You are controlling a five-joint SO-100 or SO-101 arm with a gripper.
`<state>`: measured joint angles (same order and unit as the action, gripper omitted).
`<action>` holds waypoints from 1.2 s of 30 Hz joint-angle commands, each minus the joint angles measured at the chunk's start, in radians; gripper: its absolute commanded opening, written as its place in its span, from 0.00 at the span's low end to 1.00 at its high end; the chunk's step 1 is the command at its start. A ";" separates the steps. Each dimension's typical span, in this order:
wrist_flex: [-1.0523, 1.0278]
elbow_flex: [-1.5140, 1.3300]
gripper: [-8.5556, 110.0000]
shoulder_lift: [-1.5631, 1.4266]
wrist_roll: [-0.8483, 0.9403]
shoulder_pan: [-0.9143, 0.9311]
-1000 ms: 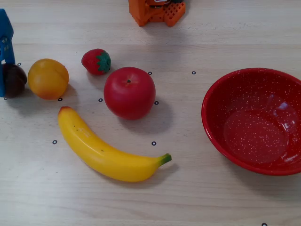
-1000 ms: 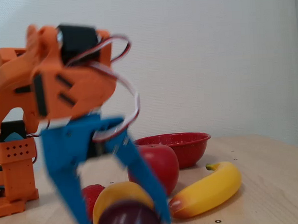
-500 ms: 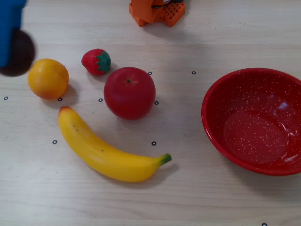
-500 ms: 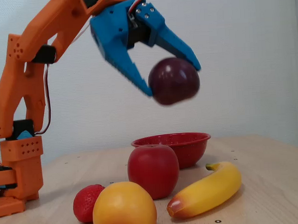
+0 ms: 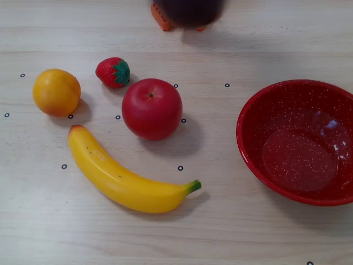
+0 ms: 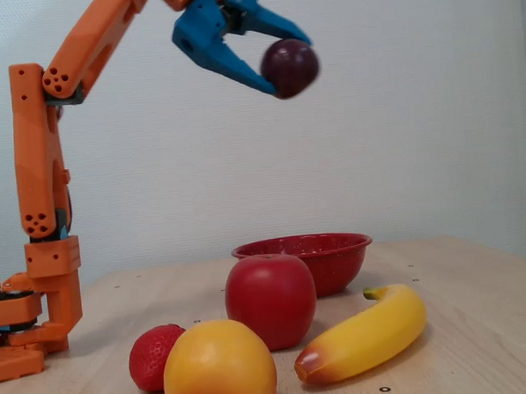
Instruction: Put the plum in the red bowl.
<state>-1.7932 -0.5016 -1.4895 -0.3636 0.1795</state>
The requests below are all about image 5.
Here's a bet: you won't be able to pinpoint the dark purple plum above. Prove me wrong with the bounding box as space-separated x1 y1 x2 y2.
153 0 226 29

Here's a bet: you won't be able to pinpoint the red speckled bowl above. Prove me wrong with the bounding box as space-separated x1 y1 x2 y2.
236 79 353 207

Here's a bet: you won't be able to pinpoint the red apple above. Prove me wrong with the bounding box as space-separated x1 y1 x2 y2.
121 78 183 142

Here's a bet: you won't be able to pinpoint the yellow banana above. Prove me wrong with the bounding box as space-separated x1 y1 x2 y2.
67 124 202 214

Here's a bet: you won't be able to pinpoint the red strawberry green leaves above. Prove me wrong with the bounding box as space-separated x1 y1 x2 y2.
95 57 131 89

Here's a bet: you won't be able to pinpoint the orange fruit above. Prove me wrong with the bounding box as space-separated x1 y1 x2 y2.
32 68 82 118

